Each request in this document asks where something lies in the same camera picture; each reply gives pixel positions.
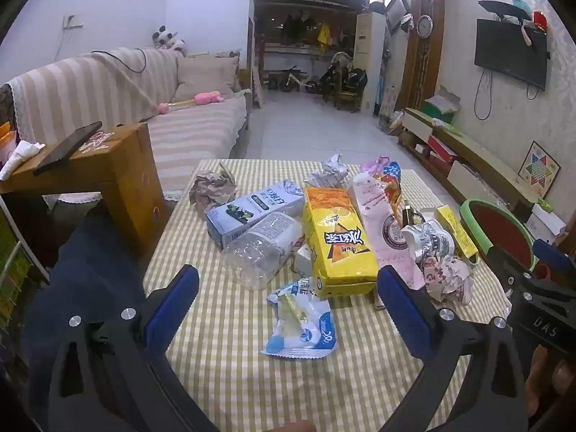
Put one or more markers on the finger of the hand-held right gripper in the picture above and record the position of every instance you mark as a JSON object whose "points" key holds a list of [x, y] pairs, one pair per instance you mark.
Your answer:
{"points": [[513, 264], [551, 255]]}

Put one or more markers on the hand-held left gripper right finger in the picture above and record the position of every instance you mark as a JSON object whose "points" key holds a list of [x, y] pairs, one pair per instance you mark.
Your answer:
{"points": [[405, 319]]}

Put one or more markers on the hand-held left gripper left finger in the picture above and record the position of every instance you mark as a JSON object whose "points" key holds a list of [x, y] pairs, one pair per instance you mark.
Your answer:
{"points": [[173, 310]]}

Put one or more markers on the red bin with green rim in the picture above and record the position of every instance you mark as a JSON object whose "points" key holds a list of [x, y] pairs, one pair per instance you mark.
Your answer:
{"points": [[499, 234]]}

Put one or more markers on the small yellow box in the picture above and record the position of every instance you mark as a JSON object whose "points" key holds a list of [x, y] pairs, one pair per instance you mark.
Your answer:
{"points": [[456, 231]]}

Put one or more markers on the floral print paper cup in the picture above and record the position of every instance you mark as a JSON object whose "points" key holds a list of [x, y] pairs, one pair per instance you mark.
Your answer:
{"points": [[427, 240]]}

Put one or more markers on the pink white packet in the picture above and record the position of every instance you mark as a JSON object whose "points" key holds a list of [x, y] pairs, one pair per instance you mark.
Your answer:
{"points": [[382, 234]]}

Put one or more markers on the blue white snack wrapper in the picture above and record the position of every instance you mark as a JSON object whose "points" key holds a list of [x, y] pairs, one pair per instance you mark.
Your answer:
{"points": [[306, 328]]}

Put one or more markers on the yellow snack box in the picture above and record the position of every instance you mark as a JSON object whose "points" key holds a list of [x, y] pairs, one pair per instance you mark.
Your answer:
{"points": [[337, 243]]}

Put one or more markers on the brown gold foil packet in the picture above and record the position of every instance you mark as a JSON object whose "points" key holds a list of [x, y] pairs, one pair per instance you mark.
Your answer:
{"points": [[407, 213]]}

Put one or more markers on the clear plastic bottle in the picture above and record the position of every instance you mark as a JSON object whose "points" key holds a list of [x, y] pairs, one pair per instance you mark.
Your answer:
{"points": [[265, 252]]}

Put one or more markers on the small white box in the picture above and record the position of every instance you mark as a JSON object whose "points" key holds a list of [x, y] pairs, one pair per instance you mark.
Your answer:
{"points": [[306, 258]]}

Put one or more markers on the blue white milk carton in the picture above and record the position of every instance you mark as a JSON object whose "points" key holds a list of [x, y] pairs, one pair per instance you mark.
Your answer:
{"points": [[252, 216]]}

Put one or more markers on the brown paper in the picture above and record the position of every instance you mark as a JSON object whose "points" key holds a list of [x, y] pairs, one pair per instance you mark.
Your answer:
{"points": [[211, 189]]}

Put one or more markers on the orange colourful snack bag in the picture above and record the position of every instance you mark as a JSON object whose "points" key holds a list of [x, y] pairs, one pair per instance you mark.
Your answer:
{"points": [[389, 177]]}

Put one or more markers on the person's right hand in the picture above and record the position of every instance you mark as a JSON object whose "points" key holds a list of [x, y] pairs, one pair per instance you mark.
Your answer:
{"points": [[551, 378]]}

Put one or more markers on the person's left hand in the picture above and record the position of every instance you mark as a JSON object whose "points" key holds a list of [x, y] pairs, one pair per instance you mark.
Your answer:
{"points": [[290, 426]]}

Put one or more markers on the white cardboard box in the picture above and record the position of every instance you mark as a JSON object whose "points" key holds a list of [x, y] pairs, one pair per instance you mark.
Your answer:
{"points": [[544, 225]]}

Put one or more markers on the small green packet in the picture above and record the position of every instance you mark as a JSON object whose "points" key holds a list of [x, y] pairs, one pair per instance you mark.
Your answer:
{"points": [[545, 205]]}

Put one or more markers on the yellow checked tablecloth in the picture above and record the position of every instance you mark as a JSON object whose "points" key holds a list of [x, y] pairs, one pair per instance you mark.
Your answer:
{"points": [[234, 369]]}

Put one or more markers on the star checkers board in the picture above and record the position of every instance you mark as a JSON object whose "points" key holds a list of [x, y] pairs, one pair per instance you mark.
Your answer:
{"points": [[538, 168]]}

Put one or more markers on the long wooden television cabinet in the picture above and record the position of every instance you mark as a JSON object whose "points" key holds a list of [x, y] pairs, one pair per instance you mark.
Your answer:
{"points": [[477, 162]]}

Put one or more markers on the red flat box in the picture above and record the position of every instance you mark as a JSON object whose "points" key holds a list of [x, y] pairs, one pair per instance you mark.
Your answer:
{"points": [[443, 148]]}

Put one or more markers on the wooden side table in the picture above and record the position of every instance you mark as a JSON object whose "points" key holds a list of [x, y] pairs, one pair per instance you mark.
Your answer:
{"points": [[112, 175]]}

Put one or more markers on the metal rack with green items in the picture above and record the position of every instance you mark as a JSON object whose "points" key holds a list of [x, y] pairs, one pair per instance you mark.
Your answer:
{"points": [[11, 274]]}

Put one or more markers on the green box with white papers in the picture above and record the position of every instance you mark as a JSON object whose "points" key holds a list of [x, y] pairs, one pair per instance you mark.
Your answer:
{"points": [[438, 108]]}

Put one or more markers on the red white stickers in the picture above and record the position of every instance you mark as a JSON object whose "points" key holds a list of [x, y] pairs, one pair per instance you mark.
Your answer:
{"points": [[96, 140]]}

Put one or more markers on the black phone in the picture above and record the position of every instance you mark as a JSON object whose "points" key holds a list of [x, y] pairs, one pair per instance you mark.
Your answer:
{"points": [[67, 146]]}

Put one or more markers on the pink toy wand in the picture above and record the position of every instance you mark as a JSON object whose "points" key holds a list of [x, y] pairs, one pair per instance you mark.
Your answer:
{"points": [[198, 99]]}

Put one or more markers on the colourful hanging chart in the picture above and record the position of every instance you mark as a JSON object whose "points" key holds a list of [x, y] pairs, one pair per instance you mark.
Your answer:
{"points": [[384, 92]]}

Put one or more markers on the white cloth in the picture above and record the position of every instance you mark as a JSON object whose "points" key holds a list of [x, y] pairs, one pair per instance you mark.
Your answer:
{"points": [[20, 155]]}

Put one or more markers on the striped beige sofa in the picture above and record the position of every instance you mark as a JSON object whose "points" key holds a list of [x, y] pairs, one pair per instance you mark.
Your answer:
{"points": [[112, 99]]}

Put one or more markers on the wooden chair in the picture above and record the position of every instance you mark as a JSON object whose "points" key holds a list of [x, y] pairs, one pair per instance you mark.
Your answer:
{"points": [[348, 96]]}

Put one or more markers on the red ornament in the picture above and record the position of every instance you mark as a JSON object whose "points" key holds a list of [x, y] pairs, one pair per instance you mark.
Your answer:
{"points": [[540, 21]]}

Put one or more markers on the beige cushion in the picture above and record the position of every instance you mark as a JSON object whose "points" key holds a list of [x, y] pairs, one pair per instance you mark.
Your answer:
{"points": [[207, 74]]}

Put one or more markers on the pink white foam mat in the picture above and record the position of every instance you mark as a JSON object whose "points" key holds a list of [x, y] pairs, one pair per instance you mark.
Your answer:
{"points": [[256, 85]]}

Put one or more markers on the orange box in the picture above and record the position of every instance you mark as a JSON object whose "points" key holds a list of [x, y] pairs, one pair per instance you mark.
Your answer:
{"points": [[4, 139]]}

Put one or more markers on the black hat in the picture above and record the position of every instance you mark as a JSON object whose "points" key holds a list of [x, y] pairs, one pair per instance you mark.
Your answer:
{"points": [[504, 9]]}

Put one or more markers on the white standing air conditioner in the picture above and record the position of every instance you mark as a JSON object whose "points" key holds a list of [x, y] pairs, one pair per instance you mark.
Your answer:
{"points": [[366, 58]]}

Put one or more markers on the teal plastic item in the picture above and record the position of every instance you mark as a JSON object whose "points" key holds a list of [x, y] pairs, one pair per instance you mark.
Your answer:
{"points": [[521, 4]]}

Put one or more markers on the white balance bike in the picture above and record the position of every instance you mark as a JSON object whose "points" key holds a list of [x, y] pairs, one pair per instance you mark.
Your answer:
{"points": [[292, 80]]}

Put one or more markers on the black white plush toy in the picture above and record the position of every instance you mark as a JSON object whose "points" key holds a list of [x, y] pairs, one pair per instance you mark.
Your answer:
{"points": [[168, 40]]}

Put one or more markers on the tilted framed pictures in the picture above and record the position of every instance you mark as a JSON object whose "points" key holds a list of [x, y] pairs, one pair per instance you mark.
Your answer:
{"points": [[396, 9]]}

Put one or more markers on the yellow garment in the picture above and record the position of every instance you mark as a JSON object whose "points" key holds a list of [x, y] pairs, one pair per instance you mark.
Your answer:
{"points": [[324, 36]]}

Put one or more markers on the dark hanging clothes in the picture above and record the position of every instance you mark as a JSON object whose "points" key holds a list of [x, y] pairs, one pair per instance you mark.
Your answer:
{"points": [[294, 24]]}

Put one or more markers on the black wall television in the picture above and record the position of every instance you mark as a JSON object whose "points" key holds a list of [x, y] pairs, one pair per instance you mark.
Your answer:
{"points": [[510, 51]]}

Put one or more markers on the round wall clock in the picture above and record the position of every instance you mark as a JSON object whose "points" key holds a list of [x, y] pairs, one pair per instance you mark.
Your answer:
{"points": [[424, 25]]}

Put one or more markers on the white wall socket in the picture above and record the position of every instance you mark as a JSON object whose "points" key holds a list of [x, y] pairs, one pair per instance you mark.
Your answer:
{"points": [[69, 22]]}

